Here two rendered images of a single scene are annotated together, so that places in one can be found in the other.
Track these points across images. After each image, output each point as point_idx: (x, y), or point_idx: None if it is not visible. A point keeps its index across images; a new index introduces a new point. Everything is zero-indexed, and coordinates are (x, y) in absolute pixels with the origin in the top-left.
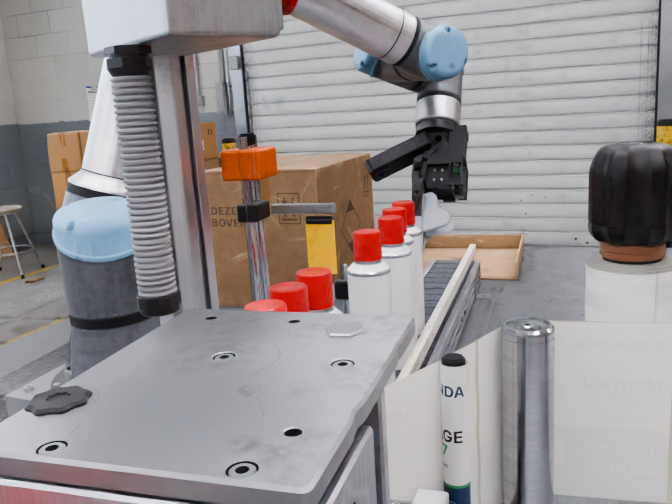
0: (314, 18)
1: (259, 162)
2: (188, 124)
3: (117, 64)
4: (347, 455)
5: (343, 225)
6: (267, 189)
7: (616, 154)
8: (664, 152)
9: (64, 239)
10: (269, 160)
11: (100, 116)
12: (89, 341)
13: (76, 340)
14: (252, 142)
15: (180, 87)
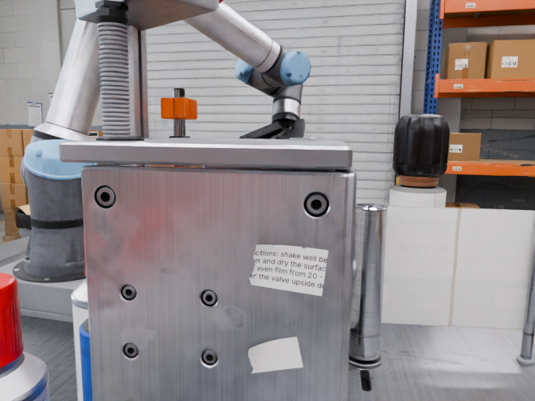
0: (216, 35)
1: (188, 107)
2: (139, 77)
3: (105, 13)
4: None
5: None
6: None
7: (412, 118)
8: (440, 119)
9: (33, 162)
10: (193, 107)
11: (62, 86)
12: (46, 237)
13: (36, 236)
14: (182, 94)
15: (137, 50)
